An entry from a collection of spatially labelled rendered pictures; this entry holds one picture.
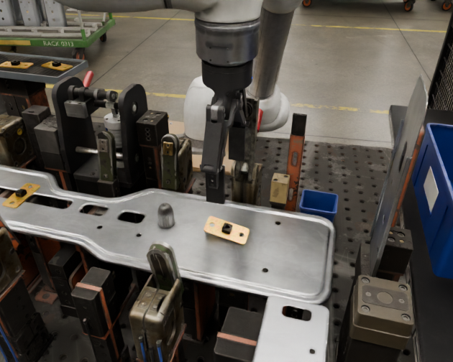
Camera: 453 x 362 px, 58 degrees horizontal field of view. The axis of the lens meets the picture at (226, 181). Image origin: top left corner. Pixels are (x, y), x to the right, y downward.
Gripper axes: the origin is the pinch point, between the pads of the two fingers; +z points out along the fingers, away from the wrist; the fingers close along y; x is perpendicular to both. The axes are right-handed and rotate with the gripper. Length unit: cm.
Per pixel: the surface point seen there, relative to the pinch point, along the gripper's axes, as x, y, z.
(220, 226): -1.2, 0.0, 12.6
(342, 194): 24, -62, 44
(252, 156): 1.6, -13.5, 4.2
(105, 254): -20.1, 10.9, 14.6
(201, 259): -2.5, 7.6, 14.3
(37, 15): -323, -355, 73
